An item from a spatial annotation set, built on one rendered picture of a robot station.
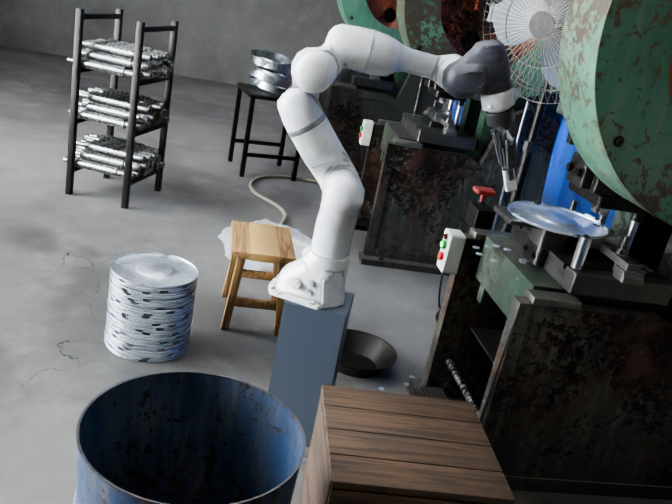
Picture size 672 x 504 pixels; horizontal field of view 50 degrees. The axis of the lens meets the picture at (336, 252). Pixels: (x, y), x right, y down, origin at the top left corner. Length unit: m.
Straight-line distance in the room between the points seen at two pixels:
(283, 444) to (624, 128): 0.97
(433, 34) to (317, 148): 1.52
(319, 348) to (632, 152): 0.98
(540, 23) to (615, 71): 1.27
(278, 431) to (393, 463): 0.28
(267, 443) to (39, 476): 0.70
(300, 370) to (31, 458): 0.75
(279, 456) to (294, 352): 0.58
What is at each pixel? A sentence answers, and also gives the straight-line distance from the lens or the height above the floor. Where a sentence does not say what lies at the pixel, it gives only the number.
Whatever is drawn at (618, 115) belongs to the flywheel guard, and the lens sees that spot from 1.64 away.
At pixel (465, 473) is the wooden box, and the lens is 1.70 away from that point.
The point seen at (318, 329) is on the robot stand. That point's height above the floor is 0.39.
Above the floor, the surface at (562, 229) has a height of 0.78.
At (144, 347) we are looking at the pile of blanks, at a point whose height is 0.06.
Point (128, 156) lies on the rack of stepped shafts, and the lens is 3.88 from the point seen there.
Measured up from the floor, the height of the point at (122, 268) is 0.28.
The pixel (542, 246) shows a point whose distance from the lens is 2.15.
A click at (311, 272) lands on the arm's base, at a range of 2.02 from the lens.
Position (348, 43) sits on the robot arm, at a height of 1.16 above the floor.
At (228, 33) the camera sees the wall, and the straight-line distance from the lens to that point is 8.51.
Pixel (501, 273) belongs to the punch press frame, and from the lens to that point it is 2.22.
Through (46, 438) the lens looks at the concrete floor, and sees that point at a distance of 2.20.
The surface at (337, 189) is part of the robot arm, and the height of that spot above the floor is 0.81.
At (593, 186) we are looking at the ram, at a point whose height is 0.91.
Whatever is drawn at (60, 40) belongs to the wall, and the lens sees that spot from 8.72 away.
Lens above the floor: 1.30
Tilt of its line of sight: 20 degrees down
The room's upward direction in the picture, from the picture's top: 11 degrees clockwise
